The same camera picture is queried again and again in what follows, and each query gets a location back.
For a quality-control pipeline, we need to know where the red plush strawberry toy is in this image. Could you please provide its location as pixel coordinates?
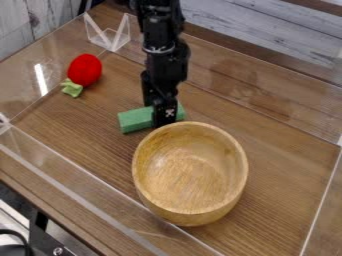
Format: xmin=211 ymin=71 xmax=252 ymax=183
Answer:
xmin=61 ymin=54 xmax=102 ymax=98

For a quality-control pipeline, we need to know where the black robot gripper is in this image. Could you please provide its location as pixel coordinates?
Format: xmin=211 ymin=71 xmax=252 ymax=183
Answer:
xmin=140 ymin=44 xmax=191 ymax=128

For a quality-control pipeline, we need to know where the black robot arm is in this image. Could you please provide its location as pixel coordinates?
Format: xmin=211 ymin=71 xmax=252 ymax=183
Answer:
xmin=135 ymin=0 xmax=191 ymax=128

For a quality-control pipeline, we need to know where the green rectangular block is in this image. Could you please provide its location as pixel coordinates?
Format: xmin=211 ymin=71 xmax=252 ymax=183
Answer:
xmin=117 ymin=104 xmax=185 ymax=134

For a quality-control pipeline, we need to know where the black cable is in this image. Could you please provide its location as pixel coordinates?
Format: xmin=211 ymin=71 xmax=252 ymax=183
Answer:
xmin=0 ymin=228 xmax=32 ymax=256

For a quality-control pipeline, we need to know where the black metal table bracket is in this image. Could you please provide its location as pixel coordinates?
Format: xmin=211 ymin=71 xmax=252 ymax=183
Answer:
xmin=29 ymin=211 xmax=76 ymax=256

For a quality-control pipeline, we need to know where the brown wooden bowl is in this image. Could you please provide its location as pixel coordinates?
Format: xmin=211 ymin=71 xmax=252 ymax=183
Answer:
xmin=130 ymin=121 xmax=248 ymax=227

